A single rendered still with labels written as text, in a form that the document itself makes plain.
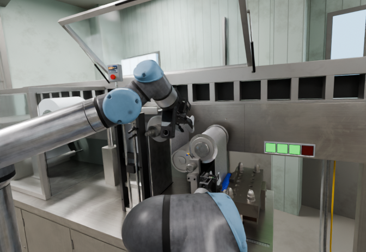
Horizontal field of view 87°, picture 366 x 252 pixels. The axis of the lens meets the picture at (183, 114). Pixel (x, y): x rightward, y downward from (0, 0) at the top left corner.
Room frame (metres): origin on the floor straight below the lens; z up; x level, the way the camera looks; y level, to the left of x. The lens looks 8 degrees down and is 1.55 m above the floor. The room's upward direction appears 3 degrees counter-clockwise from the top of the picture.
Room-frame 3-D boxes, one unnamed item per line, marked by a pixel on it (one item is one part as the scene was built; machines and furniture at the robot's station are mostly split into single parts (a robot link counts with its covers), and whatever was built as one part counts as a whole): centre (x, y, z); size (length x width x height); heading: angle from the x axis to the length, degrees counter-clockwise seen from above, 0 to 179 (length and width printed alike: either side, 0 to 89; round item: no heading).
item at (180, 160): (1.08, -0.03, 1.17); 0.26 x 0.12 x 0.12; 155
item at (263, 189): (0.96, -0.41, 0.96); 0.10 x 0.03 x 0.11; 155
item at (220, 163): (1.01, -0.20, 1.11); 0.23 x 0.01 x 0.18; 155
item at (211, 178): (0.79, -0.09, 1.12); 0.12 x 0.08 x 0.09; 155
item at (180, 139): (1.09, -0.02, 1.16); 0.39 x 0.23 x 0.51; 65
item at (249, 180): (0.99, -0.32, 1.00); 0.40 x 0.16 x 0.06; 155
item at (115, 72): (1.18, 0.39, 1.66); 0.07 x 0.07 x 0.10; 82
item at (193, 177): (0.90, -0.04, 1.05); 0.06 x 0.05 x 0.31; 155
